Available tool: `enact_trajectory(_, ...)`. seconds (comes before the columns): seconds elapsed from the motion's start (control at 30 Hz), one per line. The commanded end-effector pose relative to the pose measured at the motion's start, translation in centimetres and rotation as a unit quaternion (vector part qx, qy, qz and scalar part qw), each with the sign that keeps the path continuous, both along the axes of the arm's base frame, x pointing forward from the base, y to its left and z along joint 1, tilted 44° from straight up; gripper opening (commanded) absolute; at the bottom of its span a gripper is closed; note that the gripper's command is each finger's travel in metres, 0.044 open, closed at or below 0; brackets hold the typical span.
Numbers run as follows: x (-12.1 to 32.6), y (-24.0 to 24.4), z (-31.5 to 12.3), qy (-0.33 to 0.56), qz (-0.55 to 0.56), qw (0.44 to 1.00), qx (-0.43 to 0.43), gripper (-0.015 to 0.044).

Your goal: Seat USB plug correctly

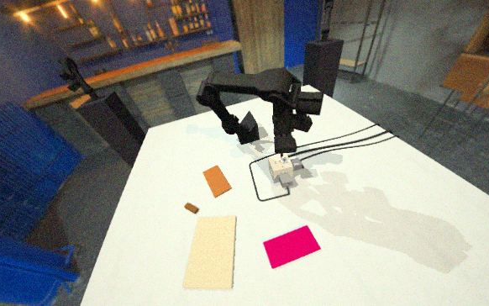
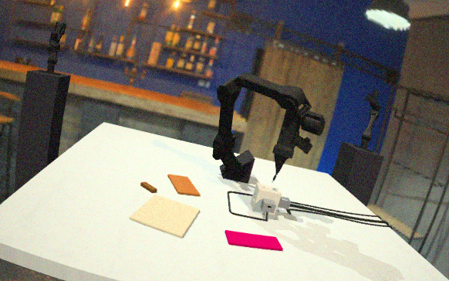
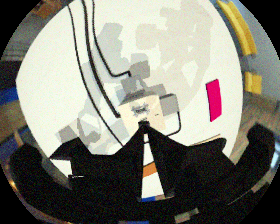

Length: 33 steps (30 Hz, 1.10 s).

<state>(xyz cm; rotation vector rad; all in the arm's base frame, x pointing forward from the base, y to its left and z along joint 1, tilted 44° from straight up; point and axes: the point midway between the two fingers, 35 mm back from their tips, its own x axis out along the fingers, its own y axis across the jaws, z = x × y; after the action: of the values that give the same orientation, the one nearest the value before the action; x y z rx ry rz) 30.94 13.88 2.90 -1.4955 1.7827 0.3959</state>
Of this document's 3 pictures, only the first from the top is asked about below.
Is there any small brown rectangular block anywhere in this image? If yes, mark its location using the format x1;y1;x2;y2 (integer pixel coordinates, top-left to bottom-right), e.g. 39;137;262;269
184;202;199;214

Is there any orange rectangular block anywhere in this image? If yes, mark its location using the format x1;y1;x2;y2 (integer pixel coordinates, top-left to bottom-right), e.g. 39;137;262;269
202;165;231;198

